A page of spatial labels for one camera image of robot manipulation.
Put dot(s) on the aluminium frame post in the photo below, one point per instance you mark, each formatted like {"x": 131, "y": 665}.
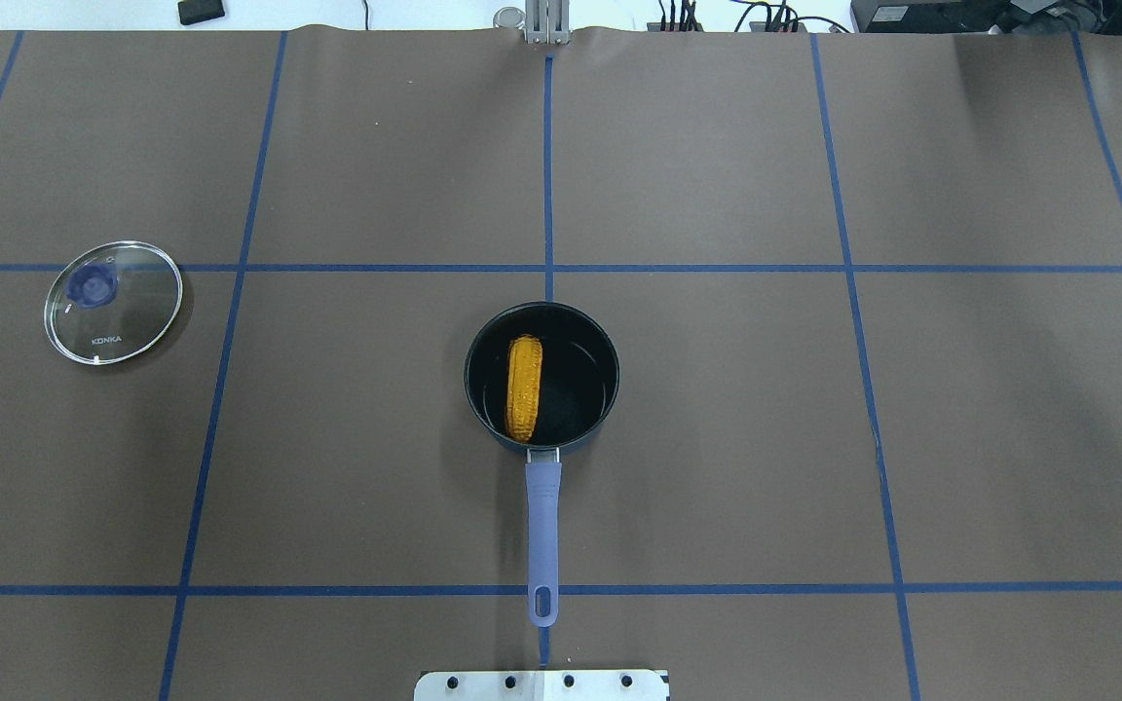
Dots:
{"x": 547, "y": 22}

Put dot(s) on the yellow plastic corn cob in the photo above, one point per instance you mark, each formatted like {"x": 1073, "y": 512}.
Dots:
{"x": 523, "y": 387}

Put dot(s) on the white robot mounting base plate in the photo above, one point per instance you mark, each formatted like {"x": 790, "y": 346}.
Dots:
{"x": 539, "y": 684}

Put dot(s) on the black phone on table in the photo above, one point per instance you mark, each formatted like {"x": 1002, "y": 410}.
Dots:
{"x": 193, "y": 12}

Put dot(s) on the dark blue saucepan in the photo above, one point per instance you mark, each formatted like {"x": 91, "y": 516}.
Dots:
{"x": 580, "y": 383}

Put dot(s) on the glass pot lid blue knob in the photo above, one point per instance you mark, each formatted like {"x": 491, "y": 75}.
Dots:
{"x": 113, "y": 303}

